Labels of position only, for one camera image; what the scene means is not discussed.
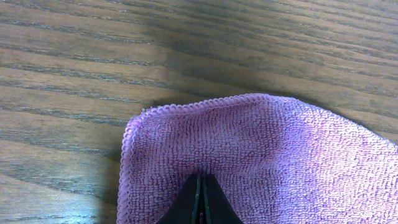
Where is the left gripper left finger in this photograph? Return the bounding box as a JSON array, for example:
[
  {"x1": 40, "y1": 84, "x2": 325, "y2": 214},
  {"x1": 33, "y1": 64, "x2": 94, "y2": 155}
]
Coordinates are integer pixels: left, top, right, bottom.
[{"x1": 157, "y1": 174, "x2": 201, "y2": 224}]

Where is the purple microfibre cloth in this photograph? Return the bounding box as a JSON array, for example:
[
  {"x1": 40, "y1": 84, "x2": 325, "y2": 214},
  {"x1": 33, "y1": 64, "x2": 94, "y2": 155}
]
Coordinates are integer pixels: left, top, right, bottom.
[{"x1": 117, "y1": 93, "x2": 397, "y2": 223}]

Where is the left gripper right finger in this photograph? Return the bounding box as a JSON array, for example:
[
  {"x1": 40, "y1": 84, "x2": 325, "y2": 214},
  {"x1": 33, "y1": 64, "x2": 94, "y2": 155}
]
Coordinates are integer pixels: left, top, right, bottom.
[{"x1": 201, "y1": 175, "x2": 243, "y2": 224}]

